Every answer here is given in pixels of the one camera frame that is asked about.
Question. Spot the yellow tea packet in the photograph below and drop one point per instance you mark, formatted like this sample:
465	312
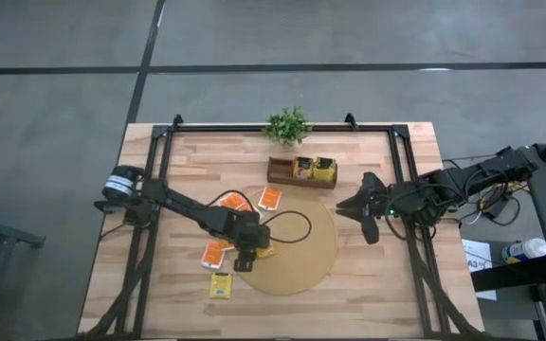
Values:
303	170
221	285
325	173

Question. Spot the round woven placemat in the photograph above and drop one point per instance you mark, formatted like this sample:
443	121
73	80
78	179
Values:
301	265

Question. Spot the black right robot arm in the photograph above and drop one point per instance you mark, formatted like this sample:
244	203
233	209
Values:
467	182

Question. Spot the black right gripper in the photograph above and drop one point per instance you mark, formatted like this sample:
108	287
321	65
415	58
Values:
372	208

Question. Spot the white blue wipes canister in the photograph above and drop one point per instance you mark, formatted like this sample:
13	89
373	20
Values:
526	249

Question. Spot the black shelf bar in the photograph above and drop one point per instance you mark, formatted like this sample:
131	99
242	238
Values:
510	275

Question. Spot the black metal stand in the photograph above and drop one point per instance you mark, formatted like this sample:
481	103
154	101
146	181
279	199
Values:
17	235

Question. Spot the green potted plant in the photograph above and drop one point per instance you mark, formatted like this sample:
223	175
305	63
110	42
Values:
287	127

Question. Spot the silver packet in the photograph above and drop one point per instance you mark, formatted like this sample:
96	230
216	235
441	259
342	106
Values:
269	252

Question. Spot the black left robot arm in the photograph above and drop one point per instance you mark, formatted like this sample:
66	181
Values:
183	206

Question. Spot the black metal table frame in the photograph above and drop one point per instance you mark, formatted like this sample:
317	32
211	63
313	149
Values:
235	128

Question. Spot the brown wooden organizer box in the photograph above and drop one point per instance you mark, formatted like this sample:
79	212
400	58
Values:
280	173

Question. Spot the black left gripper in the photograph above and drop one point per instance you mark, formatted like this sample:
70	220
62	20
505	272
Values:
254	234

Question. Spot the white paper sheet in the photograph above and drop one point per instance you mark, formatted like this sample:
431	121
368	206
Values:
474	248

